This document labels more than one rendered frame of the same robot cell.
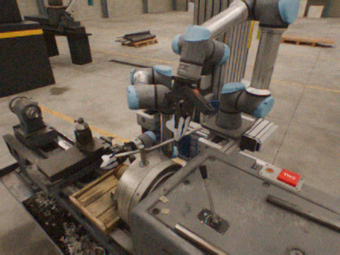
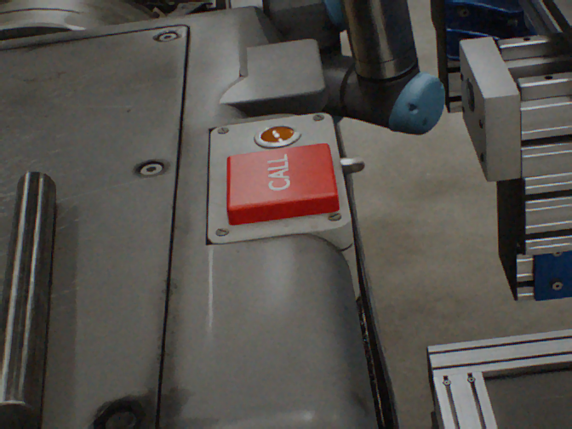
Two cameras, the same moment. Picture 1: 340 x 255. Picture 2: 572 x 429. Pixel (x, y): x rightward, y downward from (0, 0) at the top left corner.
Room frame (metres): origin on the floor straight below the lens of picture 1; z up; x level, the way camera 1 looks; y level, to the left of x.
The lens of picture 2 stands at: (0.28, -0.81, 1.56)
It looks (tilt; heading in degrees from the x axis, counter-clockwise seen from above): 32 degrees down; 52
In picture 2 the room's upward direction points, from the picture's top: 9 degrees counter-clockwise
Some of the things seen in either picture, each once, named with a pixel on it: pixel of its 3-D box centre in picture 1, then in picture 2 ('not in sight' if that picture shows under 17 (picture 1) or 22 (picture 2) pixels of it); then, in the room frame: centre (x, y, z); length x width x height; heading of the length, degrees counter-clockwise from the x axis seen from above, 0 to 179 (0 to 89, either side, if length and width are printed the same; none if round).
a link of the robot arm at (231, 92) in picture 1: (233, 96); not in sight; (1.15, -0.34, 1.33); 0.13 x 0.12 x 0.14; 41
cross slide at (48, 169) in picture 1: (78, 155); not in sight; (1.14, 0.56, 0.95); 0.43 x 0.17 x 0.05; 140
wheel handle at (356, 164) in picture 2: not in sight; (340, 166); (1.30, 0.32, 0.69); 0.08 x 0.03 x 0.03; 140
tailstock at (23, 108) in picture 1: (30, 119); not in sight; (1.48, 1.00, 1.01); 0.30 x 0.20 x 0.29; 50
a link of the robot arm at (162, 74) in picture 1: (162, 76); not in sight; (1.48, 0.05, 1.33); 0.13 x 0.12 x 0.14; 95
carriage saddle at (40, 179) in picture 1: (73, 159); not in sight; (1.15, 0.60, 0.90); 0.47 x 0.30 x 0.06; 140
